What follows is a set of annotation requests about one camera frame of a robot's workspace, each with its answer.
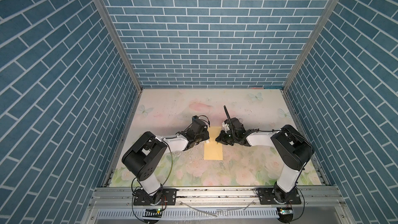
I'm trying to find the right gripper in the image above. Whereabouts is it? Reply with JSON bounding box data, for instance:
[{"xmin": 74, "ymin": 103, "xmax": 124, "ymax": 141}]
[{"xmin": 214, "ymin": 130, "xmax": 237, "ymax": 146}]

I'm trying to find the yellow envelope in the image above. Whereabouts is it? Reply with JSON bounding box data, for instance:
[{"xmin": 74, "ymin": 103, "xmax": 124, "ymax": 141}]
[{"xmin": 204, "ymin": 126, "xmax": 223, "ymax": 160}]

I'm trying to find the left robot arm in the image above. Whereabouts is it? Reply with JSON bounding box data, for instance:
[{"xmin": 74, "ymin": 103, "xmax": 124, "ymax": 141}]
[{"xmin": 121, "ymin": 115, "xmax": 210, "ymax": 197}]

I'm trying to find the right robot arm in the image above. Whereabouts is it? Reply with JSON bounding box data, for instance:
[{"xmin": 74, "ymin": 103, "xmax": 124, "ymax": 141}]
[{"xmin": 216, "ymin": 118, "xmax": 314, "ymax": 195}]

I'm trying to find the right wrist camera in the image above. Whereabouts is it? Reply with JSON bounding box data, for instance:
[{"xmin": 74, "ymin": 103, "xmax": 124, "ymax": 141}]
[{"xmin": 224, "ymin": 123, "xmax": 230, "ymax": 131}]

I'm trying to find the black corrugated cable hose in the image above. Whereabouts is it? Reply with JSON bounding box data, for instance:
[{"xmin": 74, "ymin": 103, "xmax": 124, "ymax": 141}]
[{"xmin": 223, "ymin": 105, "xmax": 234, "ymax": 128}]

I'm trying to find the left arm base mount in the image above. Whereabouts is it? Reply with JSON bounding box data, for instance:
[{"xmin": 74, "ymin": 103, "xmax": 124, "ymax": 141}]
[{"xmin": 133, "ymin": 188, "xmax": 177, "ymax": 206}]

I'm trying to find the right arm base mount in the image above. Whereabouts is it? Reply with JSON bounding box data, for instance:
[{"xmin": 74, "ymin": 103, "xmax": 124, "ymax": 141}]
[{"xmin": 255, "ymin": 187, "xmax": 302, "ymax": 205}]

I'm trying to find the white vented cable duct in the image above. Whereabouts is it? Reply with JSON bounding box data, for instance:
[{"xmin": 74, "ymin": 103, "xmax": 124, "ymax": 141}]
[{"xmin": 96, "ymin": 207, "xmax": 279, "ymax": 221}]

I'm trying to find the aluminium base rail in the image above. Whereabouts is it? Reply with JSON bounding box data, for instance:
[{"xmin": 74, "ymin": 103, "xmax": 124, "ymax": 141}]
[{"xmin": 83, "ymin": 186, "xmax": 354, "ymax": 224}]

